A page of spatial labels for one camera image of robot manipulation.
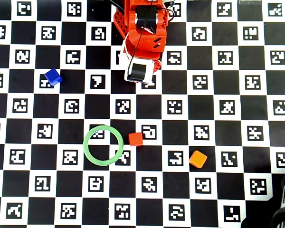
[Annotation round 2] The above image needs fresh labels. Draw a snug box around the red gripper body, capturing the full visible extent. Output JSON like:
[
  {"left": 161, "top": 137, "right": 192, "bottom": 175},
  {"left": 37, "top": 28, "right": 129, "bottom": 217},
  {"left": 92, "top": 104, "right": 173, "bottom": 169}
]
[{"left": 123, "top": 25, "right": 168, "bottom": 61}]

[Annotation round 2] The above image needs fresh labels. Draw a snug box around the red cube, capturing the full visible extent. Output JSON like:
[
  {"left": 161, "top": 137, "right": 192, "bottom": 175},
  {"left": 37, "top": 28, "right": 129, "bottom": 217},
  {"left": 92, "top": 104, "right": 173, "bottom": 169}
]
[{"left": 128, "top": 132, "right": 144, "bottom": 147}]

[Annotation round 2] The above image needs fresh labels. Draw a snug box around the blue cube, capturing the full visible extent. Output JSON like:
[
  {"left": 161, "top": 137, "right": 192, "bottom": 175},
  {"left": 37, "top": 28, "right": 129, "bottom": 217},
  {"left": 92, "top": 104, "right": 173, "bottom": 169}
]
[{"left": 44, "top": 68, "right": 63, "bottom": 86}]

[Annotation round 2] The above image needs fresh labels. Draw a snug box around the orange cube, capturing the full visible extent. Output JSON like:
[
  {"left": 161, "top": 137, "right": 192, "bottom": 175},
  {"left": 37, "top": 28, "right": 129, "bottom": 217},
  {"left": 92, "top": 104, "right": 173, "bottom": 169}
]
[{"left": 189, "top": 150, "right": 208, "bottom": 169}]

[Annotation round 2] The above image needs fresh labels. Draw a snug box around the black white marker mat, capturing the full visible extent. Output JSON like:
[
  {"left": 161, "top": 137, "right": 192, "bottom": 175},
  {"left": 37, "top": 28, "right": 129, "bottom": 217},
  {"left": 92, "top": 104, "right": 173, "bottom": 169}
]
[{"left": 0, "top": 0, "right": 285, "bottom": 228}]

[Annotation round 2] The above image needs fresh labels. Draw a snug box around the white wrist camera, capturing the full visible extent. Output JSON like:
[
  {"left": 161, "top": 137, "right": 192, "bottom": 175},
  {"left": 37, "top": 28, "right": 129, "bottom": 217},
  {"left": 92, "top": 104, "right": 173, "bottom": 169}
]
[{"left": 124, "top": 59, "right": 155, "bottom": 84}]

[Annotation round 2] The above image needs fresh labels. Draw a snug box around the green ring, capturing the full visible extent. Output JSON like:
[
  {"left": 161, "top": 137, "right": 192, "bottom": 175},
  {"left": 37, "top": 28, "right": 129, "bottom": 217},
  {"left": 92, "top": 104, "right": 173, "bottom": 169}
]
[{"left": 83, "top": 125, "right": 124, "bottom": 166}]

